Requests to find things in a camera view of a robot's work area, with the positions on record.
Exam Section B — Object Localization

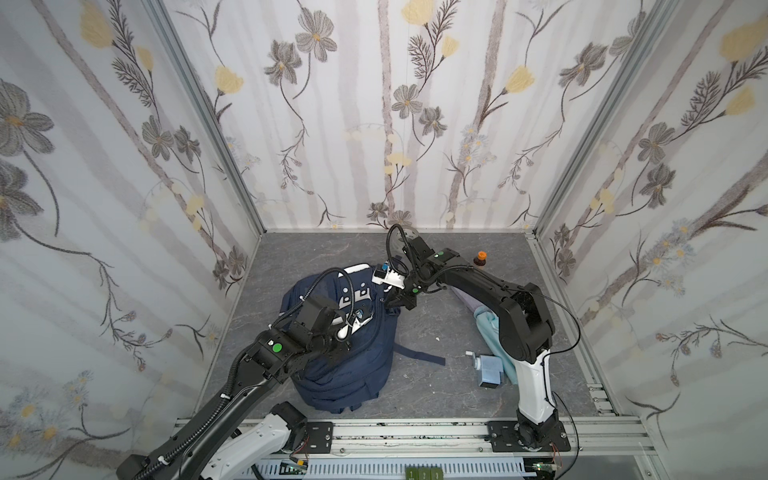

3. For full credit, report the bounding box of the navy blue student backpack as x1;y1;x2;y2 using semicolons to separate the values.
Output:
280;263;446;414

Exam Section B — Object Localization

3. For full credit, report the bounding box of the light teal pencil pouch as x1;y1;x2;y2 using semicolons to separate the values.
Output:
473;305;518;385

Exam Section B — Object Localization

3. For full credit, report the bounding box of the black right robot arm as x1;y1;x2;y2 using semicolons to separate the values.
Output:
385;236;560;450

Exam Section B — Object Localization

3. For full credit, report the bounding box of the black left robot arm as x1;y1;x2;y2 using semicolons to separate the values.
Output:
116;321;359;479

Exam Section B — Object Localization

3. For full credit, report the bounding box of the purple cylindrical case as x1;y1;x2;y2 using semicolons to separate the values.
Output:
451;287;483;312

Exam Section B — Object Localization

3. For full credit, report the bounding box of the brown bottle with orange cap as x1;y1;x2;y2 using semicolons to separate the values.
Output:
473;251;487;267

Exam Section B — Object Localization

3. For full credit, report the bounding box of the small light blue box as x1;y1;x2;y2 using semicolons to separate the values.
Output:
466;351;505;389

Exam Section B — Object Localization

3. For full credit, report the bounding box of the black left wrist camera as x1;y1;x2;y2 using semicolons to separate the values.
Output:
292;295;341;336

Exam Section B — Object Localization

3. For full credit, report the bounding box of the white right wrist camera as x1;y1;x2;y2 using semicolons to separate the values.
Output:
372;264;406;289

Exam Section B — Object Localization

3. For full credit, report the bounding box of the black corrugated cable conduit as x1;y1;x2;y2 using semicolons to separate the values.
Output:
128;359;253;480

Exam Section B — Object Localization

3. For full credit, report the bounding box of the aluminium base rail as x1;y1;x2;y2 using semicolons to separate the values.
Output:
199;414;669;479

